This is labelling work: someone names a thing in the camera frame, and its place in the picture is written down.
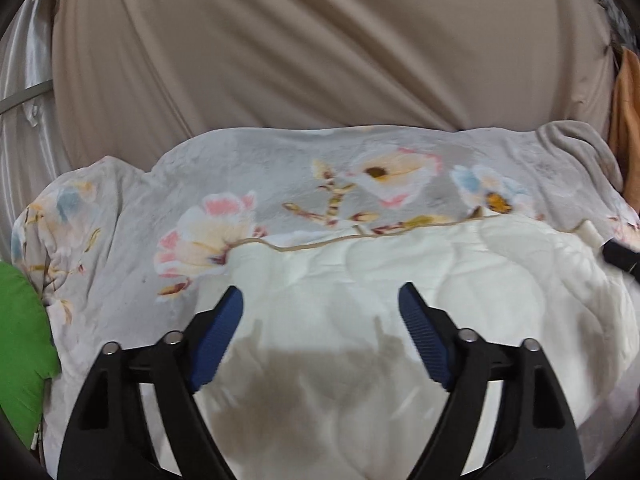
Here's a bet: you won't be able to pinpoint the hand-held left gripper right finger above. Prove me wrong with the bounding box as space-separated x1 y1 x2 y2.
397 281 586 480

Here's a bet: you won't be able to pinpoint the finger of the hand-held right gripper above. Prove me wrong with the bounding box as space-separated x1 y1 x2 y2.
602 240 640 281

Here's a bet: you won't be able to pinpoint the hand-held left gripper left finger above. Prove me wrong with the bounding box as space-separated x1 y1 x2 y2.
56 285 245 480

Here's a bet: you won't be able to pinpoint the cream quilted jacket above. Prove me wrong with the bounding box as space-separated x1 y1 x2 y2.
192 212 640 480

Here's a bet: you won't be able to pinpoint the dark hanging clothes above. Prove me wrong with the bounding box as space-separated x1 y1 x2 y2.
592 0 640 56

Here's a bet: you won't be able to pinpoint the grey floral blanket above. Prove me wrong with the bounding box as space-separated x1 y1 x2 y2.
10 120 640 480

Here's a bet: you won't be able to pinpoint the orange hanging garment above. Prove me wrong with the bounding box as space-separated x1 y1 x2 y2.
609 47 640 196

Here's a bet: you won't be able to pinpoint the green pillow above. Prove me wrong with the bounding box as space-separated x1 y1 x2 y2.
0 260 62 448

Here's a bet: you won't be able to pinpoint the white satin curtain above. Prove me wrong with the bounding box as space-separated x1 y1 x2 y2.
0 0 76 261

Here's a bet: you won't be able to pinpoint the grey metal bar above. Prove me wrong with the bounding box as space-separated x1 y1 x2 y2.
0 79 53 113

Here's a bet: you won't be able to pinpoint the beige draped sheet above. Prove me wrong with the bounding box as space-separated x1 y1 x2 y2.
51 0 618 171

